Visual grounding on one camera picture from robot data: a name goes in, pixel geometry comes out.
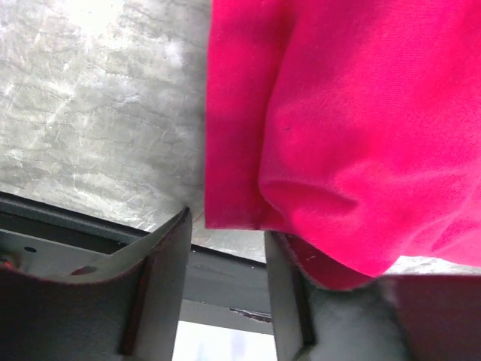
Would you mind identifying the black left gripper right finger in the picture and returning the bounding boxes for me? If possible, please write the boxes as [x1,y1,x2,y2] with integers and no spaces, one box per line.
[265,232,480,360]

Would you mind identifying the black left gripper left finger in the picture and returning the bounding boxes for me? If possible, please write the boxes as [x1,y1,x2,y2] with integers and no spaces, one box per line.
[1,209,192,360]

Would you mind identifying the pink t shirt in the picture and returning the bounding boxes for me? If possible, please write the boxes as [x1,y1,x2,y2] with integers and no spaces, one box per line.
[204,1,480,289]

